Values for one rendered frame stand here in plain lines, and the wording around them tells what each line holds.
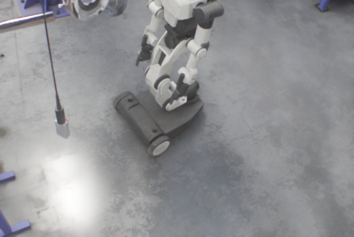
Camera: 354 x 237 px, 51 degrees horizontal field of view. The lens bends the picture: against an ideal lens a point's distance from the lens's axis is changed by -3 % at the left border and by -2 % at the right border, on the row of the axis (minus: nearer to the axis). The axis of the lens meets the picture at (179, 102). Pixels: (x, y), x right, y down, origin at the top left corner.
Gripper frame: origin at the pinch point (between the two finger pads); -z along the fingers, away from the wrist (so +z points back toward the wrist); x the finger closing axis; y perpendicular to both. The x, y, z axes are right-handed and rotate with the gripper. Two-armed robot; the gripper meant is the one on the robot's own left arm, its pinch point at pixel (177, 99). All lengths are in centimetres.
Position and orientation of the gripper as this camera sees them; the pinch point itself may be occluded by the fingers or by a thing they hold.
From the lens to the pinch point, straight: 276.2
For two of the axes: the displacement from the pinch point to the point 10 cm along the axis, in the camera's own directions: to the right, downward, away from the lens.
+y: 6.0, 6.8, -4.3
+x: -7.4, 2.7, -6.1
